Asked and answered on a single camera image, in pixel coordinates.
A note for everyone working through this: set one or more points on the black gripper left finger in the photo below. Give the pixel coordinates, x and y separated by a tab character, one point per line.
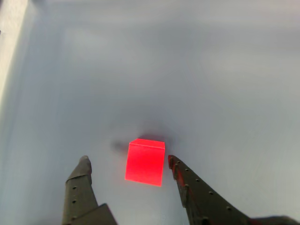
77	199

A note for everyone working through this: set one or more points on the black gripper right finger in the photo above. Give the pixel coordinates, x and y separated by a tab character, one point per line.
201	204

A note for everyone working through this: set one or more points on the red cube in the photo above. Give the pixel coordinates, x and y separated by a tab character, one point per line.
145	164

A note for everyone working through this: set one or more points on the dark grey table mat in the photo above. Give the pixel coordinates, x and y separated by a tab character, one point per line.
187	70

